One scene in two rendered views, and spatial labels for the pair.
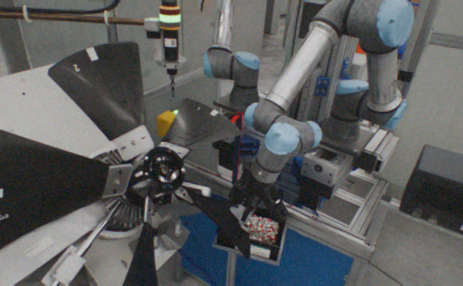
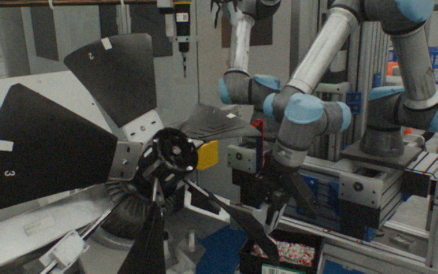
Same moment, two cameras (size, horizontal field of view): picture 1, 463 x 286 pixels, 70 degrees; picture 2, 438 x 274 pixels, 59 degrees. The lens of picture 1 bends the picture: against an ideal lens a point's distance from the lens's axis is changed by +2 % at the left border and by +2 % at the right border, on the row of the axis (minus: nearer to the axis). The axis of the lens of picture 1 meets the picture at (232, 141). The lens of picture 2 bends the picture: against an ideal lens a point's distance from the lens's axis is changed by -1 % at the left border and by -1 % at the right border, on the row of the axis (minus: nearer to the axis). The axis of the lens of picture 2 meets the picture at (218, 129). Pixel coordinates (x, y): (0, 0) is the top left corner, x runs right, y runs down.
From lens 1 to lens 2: 0.26 m
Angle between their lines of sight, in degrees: 17
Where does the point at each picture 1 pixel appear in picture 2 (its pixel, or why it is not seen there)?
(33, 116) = not seen: hidden behind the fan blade
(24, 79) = (40, 81)
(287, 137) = (308, 102)
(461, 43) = not seen: outside the picture
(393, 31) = (413, 2)
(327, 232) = (376, 258)
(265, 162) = (287, 137)
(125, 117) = (136, 101)
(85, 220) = (89, 209)
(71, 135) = not seen: hidden behind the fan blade
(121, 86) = (133, 72)
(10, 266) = (9, 239)
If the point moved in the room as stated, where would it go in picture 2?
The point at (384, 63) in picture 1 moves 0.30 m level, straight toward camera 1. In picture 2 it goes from (413, 45) to (400, 53)
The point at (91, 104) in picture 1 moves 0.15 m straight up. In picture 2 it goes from (102, 90) to (96, 26)
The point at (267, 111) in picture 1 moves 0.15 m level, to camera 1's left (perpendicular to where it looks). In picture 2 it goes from (287, 96) to (228, 96)
